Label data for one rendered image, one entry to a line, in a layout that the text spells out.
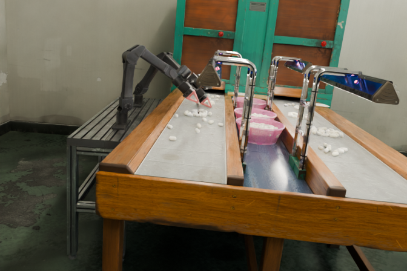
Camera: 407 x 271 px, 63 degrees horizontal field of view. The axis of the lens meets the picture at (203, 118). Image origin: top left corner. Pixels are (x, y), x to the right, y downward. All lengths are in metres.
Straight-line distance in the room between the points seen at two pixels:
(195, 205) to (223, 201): 0.09
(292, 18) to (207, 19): 0.69
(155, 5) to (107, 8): 0.50
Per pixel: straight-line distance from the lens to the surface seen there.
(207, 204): 1.10
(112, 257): 1.33
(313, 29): 2.91
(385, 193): 1.29
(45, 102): 4.06
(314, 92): 1.34
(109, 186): 1.13
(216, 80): 1.06
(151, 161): 1.22
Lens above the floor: 1.18
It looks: 13 degrees down
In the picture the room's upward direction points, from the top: 5 degrees clockwise
